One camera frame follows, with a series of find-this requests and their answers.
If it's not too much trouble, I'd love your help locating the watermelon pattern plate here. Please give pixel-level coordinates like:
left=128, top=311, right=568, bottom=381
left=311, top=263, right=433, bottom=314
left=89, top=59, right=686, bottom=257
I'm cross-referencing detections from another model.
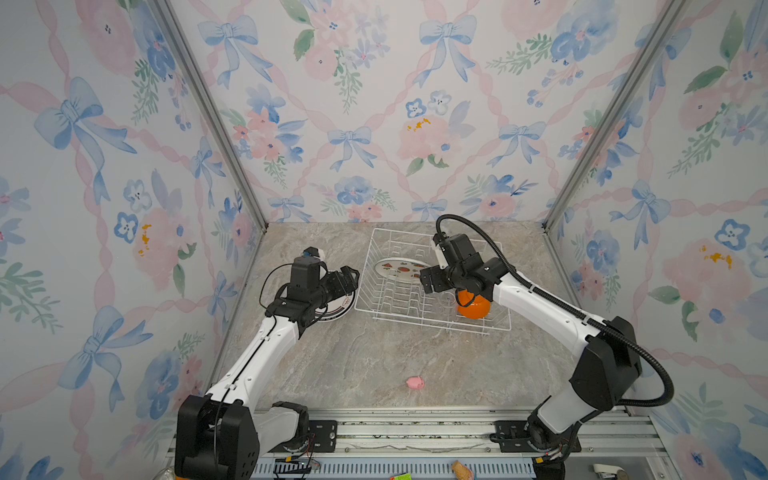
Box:
left=374, top=257, right=427, bottom=284

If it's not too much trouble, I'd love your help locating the white wire dish rack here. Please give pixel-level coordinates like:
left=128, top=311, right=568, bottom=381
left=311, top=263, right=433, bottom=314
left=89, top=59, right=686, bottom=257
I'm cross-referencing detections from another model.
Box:
left=355, top=228, right=512, bottom=335

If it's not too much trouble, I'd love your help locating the left aluminium corner post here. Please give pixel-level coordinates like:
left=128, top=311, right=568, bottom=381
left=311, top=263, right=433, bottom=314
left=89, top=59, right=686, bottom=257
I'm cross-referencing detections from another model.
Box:
left=148, top=0, right=267, bottom=233

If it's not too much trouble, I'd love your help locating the red green rimmed plate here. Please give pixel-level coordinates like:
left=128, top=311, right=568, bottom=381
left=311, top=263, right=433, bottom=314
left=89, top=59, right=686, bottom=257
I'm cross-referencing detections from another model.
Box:
left=316, top=291, right=357, bottom=322

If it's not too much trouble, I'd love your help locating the aluminium corner post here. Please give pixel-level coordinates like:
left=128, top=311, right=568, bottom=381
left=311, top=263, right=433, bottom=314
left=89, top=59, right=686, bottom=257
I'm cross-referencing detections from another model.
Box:
left=148, top=0, right=267, bottom=233
left=542, top=0, right=687, bottom=234

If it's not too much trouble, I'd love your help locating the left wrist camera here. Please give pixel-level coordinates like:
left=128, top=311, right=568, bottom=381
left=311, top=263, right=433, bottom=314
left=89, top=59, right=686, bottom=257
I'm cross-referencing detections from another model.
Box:
left=302, top=247, right=326, bottom=261

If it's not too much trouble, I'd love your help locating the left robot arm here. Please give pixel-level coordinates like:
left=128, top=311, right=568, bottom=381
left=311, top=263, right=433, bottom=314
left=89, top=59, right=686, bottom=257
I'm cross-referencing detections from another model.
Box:
left=174, top=249, right=360, bottom=479

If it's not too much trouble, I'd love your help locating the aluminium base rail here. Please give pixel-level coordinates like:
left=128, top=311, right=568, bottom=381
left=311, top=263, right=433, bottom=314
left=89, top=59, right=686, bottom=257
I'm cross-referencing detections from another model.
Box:
left=246, top=407, right=680, bottom=479

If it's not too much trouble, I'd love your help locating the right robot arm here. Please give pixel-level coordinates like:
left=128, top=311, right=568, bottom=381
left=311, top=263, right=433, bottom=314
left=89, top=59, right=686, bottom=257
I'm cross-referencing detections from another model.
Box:
left=420, top=233, right=641, bottom=455

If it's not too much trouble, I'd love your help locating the small pink object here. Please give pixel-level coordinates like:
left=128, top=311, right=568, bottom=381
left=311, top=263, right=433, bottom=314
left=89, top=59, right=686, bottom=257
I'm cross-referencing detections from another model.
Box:
left=406, top=376, right=425, bottom=390

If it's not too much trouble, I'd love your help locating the orange bowl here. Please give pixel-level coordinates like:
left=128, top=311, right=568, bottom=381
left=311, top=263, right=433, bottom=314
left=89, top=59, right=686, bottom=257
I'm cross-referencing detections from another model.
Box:
left=456, top=290, right=491, bottom=320

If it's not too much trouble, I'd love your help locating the black corrugated cable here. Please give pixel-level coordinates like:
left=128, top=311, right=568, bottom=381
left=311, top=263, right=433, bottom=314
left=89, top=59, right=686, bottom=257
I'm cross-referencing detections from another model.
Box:
left=435, top=214, right=676, bottom=409

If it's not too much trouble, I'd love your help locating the right aluminium corner post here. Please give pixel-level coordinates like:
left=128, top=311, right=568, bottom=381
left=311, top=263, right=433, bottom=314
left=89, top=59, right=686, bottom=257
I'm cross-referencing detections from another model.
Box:
left=542, top=0, right=687, bottom=234

